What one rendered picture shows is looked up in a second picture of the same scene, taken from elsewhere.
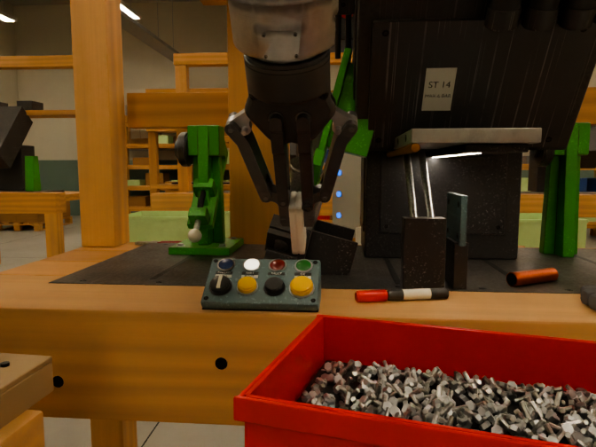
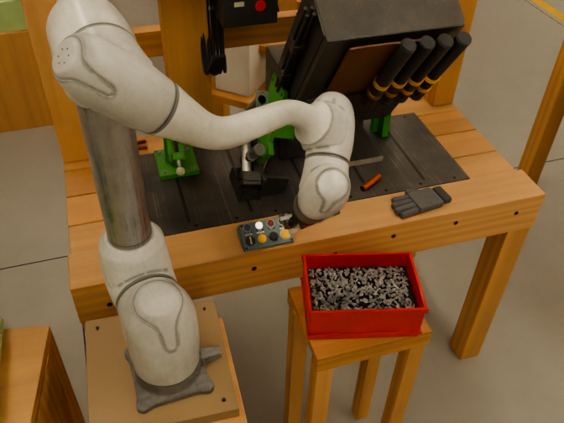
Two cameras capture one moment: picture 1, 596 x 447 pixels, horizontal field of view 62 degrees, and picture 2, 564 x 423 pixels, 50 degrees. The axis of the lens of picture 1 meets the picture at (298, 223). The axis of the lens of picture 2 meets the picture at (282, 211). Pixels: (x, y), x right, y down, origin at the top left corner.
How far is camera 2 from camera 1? 132 cm
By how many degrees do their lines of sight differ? 41
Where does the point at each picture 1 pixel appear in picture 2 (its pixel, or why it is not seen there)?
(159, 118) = not seen: hidden behind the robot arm
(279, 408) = (322, 313)
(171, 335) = (232, 264)
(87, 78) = (46, 49)
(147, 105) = not seen: hidden behind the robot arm
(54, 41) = not seen: outside the picture
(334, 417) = (336, 313)
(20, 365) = (210, 307)
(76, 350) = (190, 279)
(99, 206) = (74, 135)
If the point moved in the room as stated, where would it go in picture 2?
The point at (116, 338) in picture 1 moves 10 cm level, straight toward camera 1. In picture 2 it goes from (208, 271) to (230, 290)
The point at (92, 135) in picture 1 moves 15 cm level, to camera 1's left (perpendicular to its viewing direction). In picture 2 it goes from (59, 89) to (7, 97)
